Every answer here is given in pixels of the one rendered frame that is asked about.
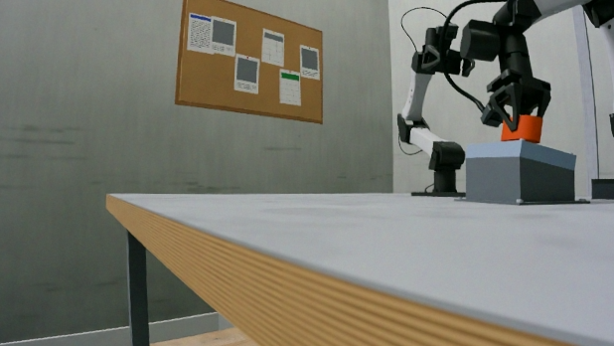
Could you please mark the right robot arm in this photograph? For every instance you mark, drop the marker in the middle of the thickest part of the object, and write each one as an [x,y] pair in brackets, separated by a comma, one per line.
[446,156]

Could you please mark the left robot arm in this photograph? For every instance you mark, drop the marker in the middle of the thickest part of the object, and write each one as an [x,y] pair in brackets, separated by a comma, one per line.
[482,40]

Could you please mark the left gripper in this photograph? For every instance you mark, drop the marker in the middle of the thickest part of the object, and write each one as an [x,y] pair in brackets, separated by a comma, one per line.
[517,76]

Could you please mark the orange stepped peg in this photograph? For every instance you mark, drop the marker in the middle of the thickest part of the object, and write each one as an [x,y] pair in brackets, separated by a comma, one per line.
[529,128]

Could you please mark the light blue flat plate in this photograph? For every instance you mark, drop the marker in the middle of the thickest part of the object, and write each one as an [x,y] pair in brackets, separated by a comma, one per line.
[524,149]

